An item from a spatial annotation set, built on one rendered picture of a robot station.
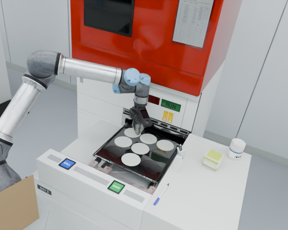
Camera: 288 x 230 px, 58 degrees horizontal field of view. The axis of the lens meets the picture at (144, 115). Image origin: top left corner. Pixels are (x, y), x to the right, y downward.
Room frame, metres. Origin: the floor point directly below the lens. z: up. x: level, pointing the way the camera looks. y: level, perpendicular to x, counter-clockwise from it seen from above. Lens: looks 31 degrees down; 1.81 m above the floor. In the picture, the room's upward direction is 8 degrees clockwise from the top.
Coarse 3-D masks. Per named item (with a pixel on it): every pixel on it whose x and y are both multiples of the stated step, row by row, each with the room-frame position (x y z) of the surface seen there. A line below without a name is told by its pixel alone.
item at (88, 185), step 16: (48, 160) 0.88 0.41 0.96; (48, 176) 0.85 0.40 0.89; (64, 176) 0.82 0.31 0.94; (80, 176) 0.81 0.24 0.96; (96, 176) 0.83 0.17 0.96; (64, 192) 0.82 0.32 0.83; (80, 192) 0.78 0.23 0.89; (96, 192) 0.75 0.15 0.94; (112, 192) 0.74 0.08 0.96; (128, 192) 0.76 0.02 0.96; (144, 192) 0.77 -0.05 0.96; (96, 208) 0.75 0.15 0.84; (112, 208) 0.72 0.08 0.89; (128, 208) 0.70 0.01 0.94; (128, 224) 0.69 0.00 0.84
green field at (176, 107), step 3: (162, 99) 1.32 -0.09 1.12; (162, 102) 1.32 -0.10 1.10; (165, 102) 1.32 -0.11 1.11; (168, 102) 1.31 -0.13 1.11; (162, 105) 1.32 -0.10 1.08; (165, 105) 1.32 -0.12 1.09; (168, 105) 1.31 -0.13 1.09; (171, 105) 1.30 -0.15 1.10; (174, 105) 1.30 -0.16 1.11; (177, 105) 1.29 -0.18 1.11; (171, 108) 1.30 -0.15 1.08; (174, 108) 1.30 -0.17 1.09; (177, 108) 1.29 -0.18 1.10
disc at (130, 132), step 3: (126, 129) 1.30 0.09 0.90; (129, 129) 1.30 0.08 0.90; (132, 129) 1.30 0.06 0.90; (126, 132) 1.26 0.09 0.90; (129, 132) 1.27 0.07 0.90; (132, 132) 1.27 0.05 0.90; (126, 135) 1.23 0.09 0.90; (129, 135) 1.24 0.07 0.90; (132, 135) 1.24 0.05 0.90; (135, 135) 1.25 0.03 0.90; (138, 135) 1.25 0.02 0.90
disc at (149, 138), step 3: (141, 135) 1.26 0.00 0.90; (144, 135) 1.26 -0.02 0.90; (147, 135) 1.26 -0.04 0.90; (150, 135) 1.27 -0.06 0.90; (153, 135) 1.27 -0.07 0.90; (141, 138) 1.22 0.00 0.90; (144, 138) 1.23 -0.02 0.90; (147, 138) 1.23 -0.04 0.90; (150, 138) 1.24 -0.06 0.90; (153, 138) 1.24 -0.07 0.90; (156, 138) 1.24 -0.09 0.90; (144, 141) 1.20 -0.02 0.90; (147, 141) 1.20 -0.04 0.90; (150, 141) 1.21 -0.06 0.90; (153, 141) 1.21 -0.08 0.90
